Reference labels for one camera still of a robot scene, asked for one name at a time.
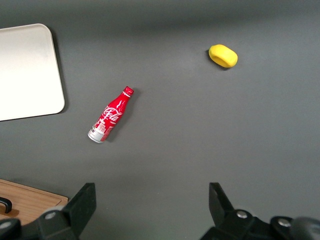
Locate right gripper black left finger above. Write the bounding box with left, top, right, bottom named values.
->
left=22, top=182, right=97, bottom=240

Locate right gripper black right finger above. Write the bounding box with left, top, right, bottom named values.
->
left=199, top=182, right=301, bottom=240

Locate red soda can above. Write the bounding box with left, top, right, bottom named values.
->
left=87, top=86, right=135, bottom=144

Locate beige plastic tray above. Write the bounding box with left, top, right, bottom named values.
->
left=0, top=23, right=66, bottom=123

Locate wooden drawer cabinet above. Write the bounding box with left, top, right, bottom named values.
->
left=0, top=178, right=69, bottom=226

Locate yellow sponge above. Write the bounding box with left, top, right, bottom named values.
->
left=208, top=44, right=239, bottom=69

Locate black upper drawer handle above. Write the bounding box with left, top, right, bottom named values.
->
left=0, top=196, right=13, bottom=215

